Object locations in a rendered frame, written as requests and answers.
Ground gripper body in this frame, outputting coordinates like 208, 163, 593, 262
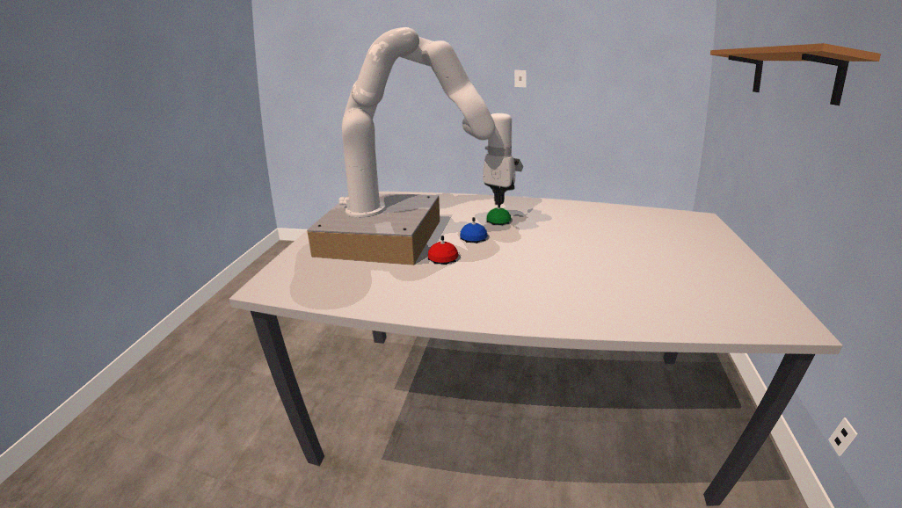
483, 154, 515, 187

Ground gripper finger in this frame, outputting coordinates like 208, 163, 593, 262
484, 183, 499, 205
498, 181, 515, 206

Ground red dome bell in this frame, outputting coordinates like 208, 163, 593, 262
428, 236, 458, 265

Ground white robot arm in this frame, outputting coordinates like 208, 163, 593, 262
339, 27, 512, 218

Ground blue dome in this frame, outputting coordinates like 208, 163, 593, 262
460, 217, 488, 243

